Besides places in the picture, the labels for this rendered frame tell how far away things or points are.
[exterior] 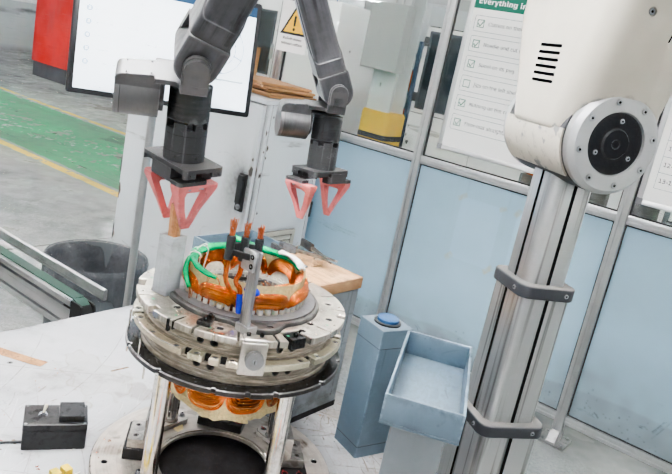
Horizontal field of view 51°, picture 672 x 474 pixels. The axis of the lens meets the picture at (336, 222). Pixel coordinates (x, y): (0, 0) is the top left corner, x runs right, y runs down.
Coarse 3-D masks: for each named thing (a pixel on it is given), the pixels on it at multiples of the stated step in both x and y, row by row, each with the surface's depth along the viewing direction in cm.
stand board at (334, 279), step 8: (296, 256) 142; (304, 256) 144; (304, 264) 138; (328, 264) 142; (312, 272) 135; (320, 272) 136; (328, 272) 137; (336, 272) 138; (344, 272) 139; (352, 272) 140; (312, 280) 130; (320, 280) 131; (328, 280) 132; (336, 280) 133; (344, 280) 134; (352, 280) 135; (360, 280) 138; (328, 288) 130; (336, 288) 132; (344, 288) 134; (352, 288) 136
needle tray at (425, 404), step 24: (408, 336) 113; (432, 336) 115; (408, 360) 114; (432, 360) 116; (456, 360) 115; (408, 384) 105; (432, 384) 107; (456, 384) 108; (384, 408) 92; (408, 408) 92; (432, 408) 91; (456, 408) 101; (408, 432) 100; (432, 432) 92; (456, 432) 91; (384, 456) 102; (408, 456) 101; (432, 456) 100
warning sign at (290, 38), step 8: (288, 0) 379; (288, 8) 379; (288, 16) 380; (296, 16) 376; (280, 24) 383; (288, 24) 380; (296, 24) 377; (280, 32) 384; (288, 32) 380; (296, 32) 377; (280, 40) 384; (288, 40) 381; (296, 40) 378; (304, 40) 374; (280, 48) 385; (288, 48) 381; (296, 48) 378; (304, 48) 375
